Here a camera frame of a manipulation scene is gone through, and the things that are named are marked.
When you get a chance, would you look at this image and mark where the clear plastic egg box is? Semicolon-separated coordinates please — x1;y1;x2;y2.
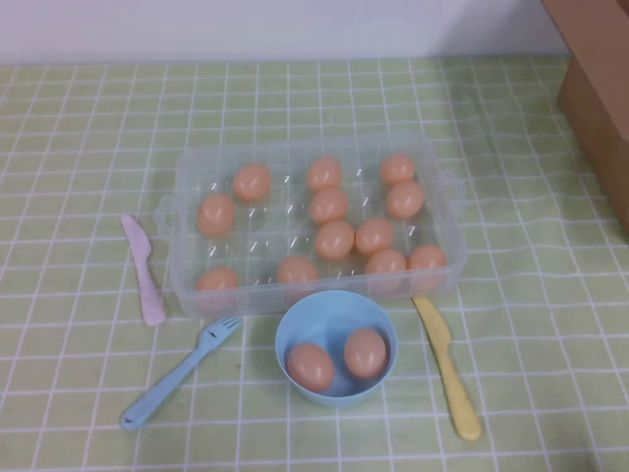
152;131;468;317

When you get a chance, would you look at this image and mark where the yellow plastic knife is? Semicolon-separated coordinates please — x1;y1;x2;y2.
411;296;483;442

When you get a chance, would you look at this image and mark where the pink plastic knife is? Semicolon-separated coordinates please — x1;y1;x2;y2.
120;213;167;326

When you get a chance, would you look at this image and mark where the brown egg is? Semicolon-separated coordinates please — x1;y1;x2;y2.
286;342;337;393
343;326;389;380

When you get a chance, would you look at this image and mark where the light blue plastic fork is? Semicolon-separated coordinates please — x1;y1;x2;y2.
120;315;245;433

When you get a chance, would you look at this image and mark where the green checkered tablecloth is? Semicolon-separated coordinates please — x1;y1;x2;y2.
0;55;629;472

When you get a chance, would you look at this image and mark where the brown cardboard box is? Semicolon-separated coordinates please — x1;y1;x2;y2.
542;0;629;223

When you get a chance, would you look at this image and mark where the light blue bowl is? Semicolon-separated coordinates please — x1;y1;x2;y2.
274;289;400;409

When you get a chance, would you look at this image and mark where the orange plastic egg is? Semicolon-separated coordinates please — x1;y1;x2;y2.
314;219;356;261
379;152;417;186
197;192;237;236
405;244;448;291
364;248;408;289
385;180;426;220
354;216;395;256
309;187;351;225
195;266;241;292
276;254;319;285
232;162;273;202
306;155;344;193

